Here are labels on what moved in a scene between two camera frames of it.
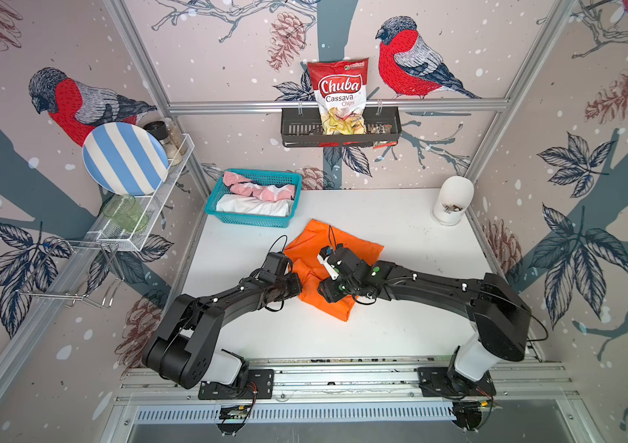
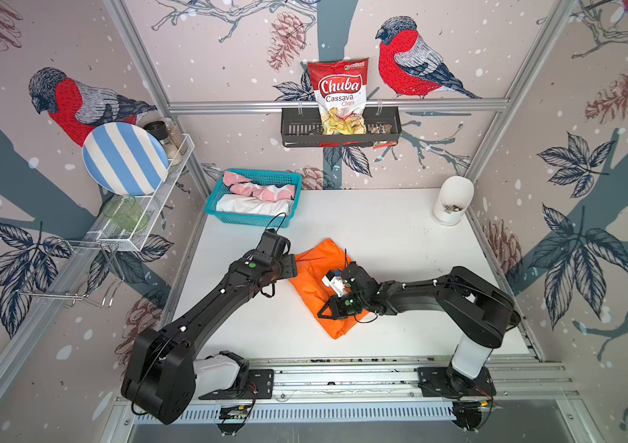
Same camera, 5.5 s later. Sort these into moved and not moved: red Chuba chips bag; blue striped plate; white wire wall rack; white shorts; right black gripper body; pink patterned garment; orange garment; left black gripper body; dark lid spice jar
Moved: orange garment; left black gripper body; right black gripper body
Not moved: white wire wall rack; white shorts; blue striped plate; pink patterned garment; red Chuba chips bag; dark lid spice jar
